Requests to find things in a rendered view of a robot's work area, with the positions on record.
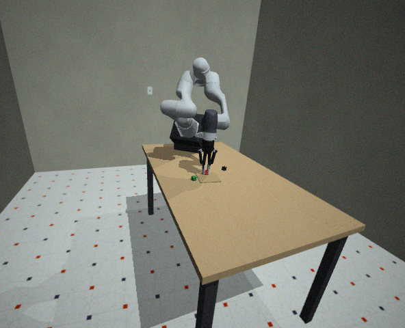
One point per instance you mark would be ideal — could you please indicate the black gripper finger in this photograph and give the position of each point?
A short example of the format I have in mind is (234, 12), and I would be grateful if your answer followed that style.
(211, 159)
(202, 161)

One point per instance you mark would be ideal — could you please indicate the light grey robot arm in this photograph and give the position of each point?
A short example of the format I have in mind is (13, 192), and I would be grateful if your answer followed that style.
(184, 110)

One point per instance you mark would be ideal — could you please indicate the tan flat mat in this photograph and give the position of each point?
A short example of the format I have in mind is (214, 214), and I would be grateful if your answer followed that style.
(211, 177)

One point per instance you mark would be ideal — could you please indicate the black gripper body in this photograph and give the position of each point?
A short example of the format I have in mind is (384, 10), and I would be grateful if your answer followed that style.
(207, 145)

